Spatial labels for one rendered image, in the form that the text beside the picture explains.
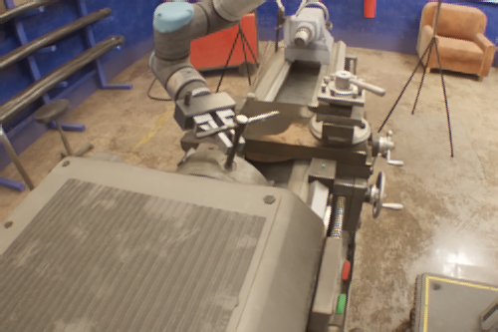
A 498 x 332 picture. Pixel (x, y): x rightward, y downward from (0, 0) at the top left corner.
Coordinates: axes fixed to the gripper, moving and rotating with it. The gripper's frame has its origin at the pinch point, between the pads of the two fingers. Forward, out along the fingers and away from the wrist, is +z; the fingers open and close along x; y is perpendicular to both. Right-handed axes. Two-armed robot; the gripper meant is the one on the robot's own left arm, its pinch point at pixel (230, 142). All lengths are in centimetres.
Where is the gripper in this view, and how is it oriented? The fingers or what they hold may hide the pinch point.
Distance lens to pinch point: 67.6
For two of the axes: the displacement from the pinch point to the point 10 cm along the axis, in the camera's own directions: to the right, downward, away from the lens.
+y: 2.7, -6.6, -7.0
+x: 7.8, -2.7, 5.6
